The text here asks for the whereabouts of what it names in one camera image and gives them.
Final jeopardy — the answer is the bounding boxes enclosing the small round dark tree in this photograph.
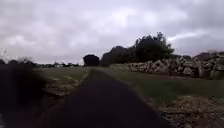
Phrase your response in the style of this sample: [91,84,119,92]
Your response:
[82,54,100,67]

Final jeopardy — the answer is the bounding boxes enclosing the dry stone wall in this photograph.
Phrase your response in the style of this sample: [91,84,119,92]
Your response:
[109,54,224,80]

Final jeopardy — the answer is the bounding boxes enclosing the grass verge with stones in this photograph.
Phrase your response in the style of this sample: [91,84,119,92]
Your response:
[94,66,224,128]

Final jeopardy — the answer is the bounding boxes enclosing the dark asphalt path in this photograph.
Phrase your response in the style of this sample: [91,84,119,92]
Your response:
[49,68,171,128]

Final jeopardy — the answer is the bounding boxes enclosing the dark bush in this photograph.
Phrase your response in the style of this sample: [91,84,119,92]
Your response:
[0,63,48,128]

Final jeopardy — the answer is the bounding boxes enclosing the large dark tree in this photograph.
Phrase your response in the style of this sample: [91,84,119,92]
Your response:
[134,31,175,63]

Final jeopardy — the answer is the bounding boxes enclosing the low dark trees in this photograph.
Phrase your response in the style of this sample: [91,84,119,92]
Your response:
[100,45,138,67]

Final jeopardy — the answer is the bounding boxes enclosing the grass field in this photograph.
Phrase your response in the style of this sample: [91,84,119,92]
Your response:
[33,66,91,101]

